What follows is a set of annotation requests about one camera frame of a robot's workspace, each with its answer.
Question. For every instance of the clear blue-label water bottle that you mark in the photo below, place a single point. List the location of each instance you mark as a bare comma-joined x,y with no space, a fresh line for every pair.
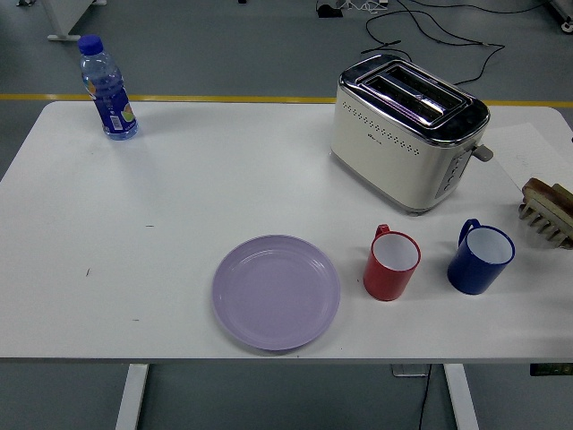
112,103

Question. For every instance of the red mug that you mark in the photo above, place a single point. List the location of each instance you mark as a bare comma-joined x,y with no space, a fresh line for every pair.
385,282

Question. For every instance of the blue mug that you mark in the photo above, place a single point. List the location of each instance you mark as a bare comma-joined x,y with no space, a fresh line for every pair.
472,273

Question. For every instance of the purple plastic plate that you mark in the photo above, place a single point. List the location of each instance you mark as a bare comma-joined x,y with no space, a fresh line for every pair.
275,293

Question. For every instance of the cream and chrome toaster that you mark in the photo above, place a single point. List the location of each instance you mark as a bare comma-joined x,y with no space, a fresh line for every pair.
389,152

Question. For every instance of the bread slice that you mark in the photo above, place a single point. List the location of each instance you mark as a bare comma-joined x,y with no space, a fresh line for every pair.
544,190

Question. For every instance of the white furniture base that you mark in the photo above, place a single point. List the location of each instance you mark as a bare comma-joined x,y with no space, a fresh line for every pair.
564,13

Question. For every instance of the white table leg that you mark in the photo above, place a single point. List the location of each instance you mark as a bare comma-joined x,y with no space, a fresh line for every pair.
132,398
461,398

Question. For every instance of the grey under-table bracket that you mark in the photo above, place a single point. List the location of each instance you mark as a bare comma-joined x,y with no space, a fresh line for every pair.
409,370

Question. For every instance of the white paper sheet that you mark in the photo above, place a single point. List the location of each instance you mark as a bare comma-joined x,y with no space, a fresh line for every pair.
515,143

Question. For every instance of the silver metal toast rack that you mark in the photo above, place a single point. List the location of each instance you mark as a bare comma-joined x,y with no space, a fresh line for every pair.
548,228

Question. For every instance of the black under-table control box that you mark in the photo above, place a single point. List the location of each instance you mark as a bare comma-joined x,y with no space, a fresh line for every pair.
550,369

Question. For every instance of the white furniture foot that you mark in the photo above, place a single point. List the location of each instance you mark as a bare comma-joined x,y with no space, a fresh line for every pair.
62,18

